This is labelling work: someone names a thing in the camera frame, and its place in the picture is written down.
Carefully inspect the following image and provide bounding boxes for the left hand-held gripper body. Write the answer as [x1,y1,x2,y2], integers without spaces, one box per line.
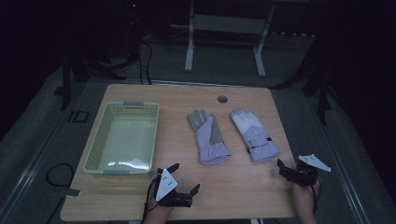
[154,168,193,208]

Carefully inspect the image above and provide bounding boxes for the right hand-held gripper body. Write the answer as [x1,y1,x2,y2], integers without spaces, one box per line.
[284,154,332,188]

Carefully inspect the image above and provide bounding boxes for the purple glove with white back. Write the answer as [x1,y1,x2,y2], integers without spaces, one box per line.
[230,108,282,163]

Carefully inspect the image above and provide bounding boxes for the purple glove with grey palm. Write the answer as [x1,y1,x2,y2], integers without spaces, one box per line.
[186,108,232,165]

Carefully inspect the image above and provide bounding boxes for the light green perforated plastic basket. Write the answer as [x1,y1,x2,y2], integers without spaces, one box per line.
[82,101,161,179]

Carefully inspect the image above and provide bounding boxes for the person's right hand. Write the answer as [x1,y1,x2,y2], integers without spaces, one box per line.
[291,179,322,213]

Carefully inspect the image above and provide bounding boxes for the person's left hand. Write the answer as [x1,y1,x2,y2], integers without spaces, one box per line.
[144,189,174,220]

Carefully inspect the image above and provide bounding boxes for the black tripod stand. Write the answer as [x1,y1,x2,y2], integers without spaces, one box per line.
[270,36,334,126]

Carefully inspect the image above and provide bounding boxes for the small grey tag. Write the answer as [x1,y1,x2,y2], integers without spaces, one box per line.
[65,188,82,199]

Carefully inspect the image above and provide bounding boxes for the black metal stand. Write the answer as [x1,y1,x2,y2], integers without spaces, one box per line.
[60,46,139,112]

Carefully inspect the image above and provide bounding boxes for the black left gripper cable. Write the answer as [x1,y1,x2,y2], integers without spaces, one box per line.
[142,175,161,222]

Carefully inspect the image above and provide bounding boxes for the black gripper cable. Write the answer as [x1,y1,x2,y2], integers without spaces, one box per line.
[142,175,161,222]
[310,185,321,216]

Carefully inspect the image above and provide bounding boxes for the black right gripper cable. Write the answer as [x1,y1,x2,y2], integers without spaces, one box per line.
[310,185,321,216]

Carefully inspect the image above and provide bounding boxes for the black hanging cables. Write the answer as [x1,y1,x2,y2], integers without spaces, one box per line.
[136,38,154,86]

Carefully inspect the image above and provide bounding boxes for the black rectangular floor bracket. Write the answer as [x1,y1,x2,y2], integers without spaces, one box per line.
[67,110,91,123]

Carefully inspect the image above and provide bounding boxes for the black floor cable loop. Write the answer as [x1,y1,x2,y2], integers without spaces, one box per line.
[46,162,76,189]

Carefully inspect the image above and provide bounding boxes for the white metal table frame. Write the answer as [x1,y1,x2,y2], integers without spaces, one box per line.
[170,0,278,78]

